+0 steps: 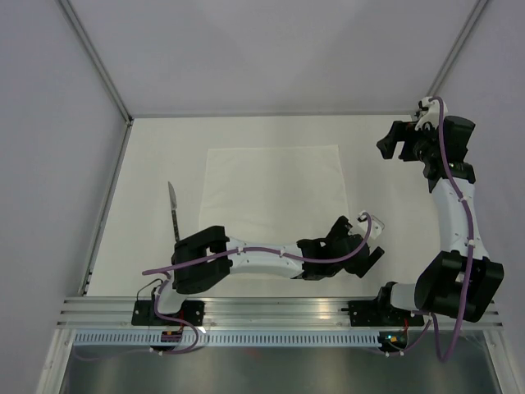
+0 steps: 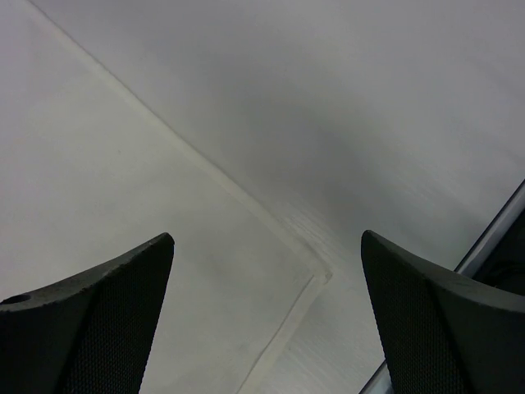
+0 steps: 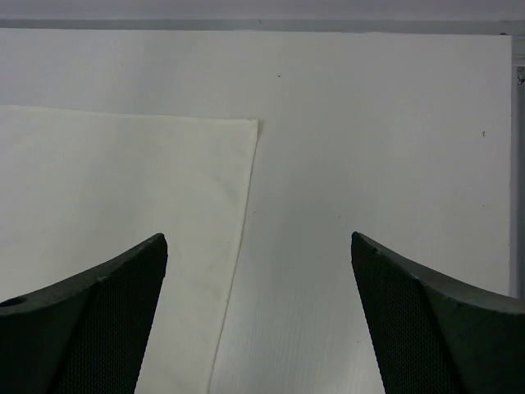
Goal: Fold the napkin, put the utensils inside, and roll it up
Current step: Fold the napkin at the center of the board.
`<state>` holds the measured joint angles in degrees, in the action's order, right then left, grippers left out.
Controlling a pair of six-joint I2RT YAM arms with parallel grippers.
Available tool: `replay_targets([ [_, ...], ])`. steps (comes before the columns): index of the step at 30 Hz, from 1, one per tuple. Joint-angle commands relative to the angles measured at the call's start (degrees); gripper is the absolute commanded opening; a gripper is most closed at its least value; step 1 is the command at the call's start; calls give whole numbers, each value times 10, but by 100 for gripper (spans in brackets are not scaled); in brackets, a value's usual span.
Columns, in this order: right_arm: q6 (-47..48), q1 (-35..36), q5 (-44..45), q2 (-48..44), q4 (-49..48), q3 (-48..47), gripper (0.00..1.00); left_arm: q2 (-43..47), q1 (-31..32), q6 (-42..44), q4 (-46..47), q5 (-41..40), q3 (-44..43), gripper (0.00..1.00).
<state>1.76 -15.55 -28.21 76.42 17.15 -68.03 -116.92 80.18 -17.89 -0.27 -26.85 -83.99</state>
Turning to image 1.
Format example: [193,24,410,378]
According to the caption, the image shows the silver table knife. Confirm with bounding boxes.
[167,182,180,243]

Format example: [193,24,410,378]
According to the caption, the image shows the white slotted cable duct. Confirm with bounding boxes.
[74,330,381,347]

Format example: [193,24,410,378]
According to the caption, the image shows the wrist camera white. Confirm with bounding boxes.
[415,96,448,131]
[355,211,385,240]

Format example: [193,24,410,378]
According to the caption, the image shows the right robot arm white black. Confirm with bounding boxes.
[374,116,504,324]

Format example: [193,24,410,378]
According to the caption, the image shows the left side aluminium rail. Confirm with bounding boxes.
[76,117,135,296]

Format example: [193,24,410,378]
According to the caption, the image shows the left aluminium frame post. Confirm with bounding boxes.
[56,0,133,126]

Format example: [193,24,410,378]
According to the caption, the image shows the white cloth napkin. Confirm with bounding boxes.
[199,145,349,245]

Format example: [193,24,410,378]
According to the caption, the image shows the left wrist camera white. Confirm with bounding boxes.
[355,211,385,240]

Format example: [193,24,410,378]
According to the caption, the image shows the aluminium frame post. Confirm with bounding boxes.
[426,0,491,96]
[56,0,133,126]

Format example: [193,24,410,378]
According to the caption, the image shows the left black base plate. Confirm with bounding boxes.
[131,300,205,327]

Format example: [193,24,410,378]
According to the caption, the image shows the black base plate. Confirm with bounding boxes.
[131,300,205,327]
[341,300,425,328]

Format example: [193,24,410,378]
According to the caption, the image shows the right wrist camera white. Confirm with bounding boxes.
[415,96,448,131]

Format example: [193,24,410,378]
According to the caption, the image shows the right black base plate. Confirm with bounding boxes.
[341,300,425,328]

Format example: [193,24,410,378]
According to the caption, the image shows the aluminium front rail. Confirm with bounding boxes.
[57,295,504,329]

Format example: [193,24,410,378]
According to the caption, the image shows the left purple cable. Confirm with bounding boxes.
[141,213,374,354]

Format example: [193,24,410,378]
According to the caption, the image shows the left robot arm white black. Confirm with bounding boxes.
[150,212,385,325]

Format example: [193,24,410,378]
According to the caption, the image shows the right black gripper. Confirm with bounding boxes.
[377,120,443,163]

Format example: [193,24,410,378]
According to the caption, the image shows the aluminium rail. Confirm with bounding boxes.
[76,117,135,296]
[57,295,504,329]

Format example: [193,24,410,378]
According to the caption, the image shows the right aluminium frame post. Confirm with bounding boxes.
[426,0,491,96]

